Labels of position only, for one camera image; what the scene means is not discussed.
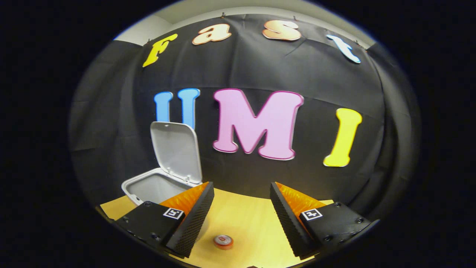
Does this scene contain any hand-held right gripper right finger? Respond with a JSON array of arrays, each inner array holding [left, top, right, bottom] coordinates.
[[270, 182, 372, 260]]

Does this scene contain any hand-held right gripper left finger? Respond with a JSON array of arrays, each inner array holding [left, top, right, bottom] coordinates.
[[115, 182, 215, 259]]

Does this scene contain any red pop can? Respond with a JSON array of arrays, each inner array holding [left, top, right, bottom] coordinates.
[[213, 234, 234, 250]]

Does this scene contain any grey desktop garbage bin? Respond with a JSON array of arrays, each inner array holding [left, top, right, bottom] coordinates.
[[121, 121, 203, 206]]

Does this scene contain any wooden desktop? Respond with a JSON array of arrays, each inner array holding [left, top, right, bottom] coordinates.
[[100, 188, 335, 268]]

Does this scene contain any black backdrop cloth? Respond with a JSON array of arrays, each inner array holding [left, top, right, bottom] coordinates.
[[69, 14, 421, 224]]

